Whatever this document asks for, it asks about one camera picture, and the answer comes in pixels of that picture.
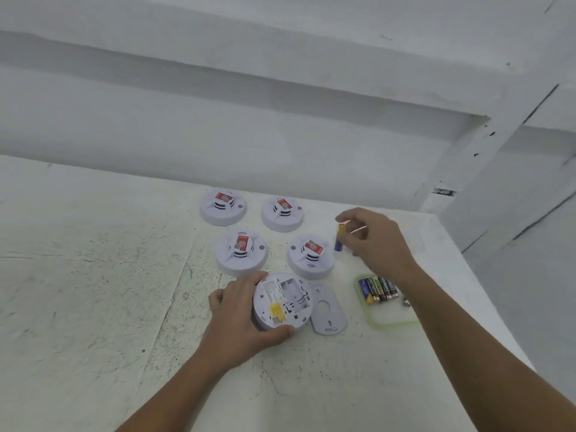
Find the person's right forearm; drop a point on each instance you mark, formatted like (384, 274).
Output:
(477, 364)

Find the blue and gold battery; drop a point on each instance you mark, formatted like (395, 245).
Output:
(339, 242)

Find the blue and yellow battery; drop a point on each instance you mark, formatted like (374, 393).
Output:
(365, 292)

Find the white detector battery cover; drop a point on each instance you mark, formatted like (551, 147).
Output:
(329, 312)

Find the person's left thumb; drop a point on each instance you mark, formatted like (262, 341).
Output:
(276, 336)

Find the white smoke detector red label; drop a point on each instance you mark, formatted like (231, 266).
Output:
(310, 267)
(230, 213)
(282, 221)
(240, 264)

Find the clear green plastic tray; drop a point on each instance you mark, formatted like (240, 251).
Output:
(391, 315)

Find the person's left hand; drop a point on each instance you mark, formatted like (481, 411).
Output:
(231, 319)

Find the person's right hand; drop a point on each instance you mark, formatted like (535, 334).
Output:
(382, 245)

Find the person's right thumb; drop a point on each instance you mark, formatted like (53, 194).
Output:
(357, 233)

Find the person's left forearm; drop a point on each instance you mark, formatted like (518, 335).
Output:
(180, 395)

